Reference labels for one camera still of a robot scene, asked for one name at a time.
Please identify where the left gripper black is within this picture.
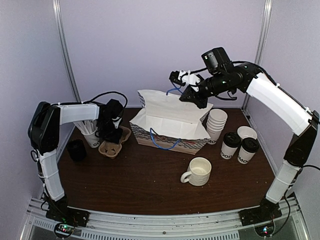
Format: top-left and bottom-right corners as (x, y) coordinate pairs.
(98, 118), (123, 144)

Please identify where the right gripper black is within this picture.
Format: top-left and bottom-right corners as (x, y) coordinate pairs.
(179, 71), (234, 109)

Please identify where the brown cardboard cup carrier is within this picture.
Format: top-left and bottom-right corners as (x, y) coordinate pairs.
(98, 126), (132, 159)

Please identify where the blue checkered paper bag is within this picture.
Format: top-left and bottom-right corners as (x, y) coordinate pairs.
(129, 89), (213, 155)

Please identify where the black coffee cup lid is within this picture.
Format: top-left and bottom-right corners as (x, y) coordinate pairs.
(241, 137), (260, 153)

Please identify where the white paper coffee cup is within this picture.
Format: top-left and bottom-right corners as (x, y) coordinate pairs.
(237, 147), (256, 165)

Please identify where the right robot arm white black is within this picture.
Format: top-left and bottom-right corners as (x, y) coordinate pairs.
(170, 47), (320, 223)

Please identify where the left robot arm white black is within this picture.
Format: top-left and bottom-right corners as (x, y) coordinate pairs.
(27, 99), (125, 222)

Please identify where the white cup holding straws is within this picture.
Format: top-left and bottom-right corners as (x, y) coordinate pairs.
(83, 132), (101, 149)

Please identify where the stack of white paper cups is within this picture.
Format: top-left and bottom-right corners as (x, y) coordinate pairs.
(206, 108), (228, 145)

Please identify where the stack of black lids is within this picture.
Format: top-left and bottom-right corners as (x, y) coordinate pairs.
(66, 139), (87, 162)

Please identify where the small white ceramic bowl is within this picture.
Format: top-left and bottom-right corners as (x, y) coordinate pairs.
(237, 126), (258, 140)

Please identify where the white ceramic mug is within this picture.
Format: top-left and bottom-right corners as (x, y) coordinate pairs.
(180, 157), (212, 187)

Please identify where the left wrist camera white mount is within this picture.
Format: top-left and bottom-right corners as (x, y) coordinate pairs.
(111, 116), (123, 129)

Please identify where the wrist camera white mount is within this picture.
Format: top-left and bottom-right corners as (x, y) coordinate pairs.
(111, 116), (123, 129)
(169, 70), (201, 87)

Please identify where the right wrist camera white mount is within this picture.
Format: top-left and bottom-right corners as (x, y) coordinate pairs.
(169, 70), (201, 87)

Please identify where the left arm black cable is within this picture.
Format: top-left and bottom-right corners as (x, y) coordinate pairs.
(79, 91), (128, 111)

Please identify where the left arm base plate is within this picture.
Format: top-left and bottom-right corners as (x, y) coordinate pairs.
(45, 206), (90, 227)

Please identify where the right aluminium frame post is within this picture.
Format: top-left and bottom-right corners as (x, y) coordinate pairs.
(241, 0), (273, 111)

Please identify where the aluminium frame post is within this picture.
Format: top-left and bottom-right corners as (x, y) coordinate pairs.
(241, 0), (273, 111)
(52, 0), (81, 102)

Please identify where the aluminium front rail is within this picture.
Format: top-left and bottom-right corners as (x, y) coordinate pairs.
(19, 192), (308, 240)

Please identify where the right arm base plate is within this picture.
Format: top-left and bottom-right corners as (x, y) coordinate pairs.
(238, 206), (283, 227)

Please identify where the left aluminium frame post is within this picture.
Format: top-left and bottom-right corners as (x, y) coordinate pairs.
(52, 0), (81, 102)

